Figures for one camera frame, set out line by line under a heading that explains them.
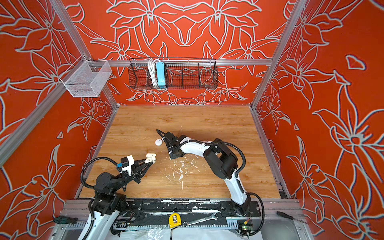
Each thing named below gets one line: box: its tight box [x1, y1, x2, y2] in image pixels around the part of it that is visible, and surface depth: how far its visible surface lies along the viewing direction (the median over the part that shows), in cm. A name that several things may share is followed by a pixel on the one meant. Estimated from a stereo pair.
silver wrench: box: [182, 213, 219, 227], surface depth 71 cm
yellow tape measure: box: [169, 213, 182, 229], surface depth 70 cm
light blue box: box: [156, 62, 166, 89], surface depth 91 cm
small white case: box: [145, 152, 157, 165], surface depth 70 cm
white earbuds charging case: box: [155, 138, 163, 146], surface depth 99 cm
